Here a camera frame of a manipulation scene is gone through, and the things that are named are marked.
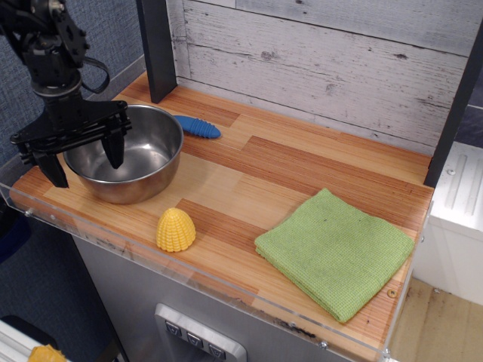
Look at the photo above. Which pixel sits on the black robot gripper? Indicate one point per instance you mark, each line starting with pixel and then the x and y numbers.
pixel 68 123

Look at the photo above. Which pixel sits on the stainless steel bowl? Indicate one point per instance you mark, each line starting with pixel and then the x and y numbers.
pixel 151 159

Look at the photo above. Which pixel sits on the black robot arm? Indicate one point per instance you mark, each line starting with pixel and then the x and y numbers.
pixel 53 49

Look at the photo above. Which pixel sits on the yellow toy corn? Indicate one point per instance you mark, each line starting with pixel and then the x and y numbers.
pixel 175 231

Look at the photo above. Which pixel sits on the clear acrylic table guard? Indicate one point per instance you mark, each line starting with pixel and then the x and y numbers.
pixel 235 188

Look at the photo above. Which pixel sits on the silver dispenser panel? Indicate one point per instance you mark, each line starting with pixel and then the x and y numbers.
pixel 198 335

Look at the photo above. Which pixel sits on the yellow object bottom left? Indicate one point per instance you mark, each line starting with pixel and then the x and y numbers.
pixel 46 353

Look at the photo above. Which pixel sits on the green folded cloth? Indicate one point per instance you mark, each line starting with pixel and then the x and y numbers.
pixel 338 255

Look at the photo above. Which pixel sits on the white aluminium side block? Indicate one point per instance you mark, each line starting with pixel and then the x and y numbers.
pixel 457 200

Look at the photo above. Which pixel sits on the blue handled metal spoon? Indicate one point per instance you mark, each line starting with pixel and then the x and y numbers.
pixel 198 127

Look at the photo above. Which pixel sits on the black vertical post right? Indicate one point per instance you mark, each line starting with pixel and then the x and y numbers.
pixel 456 113

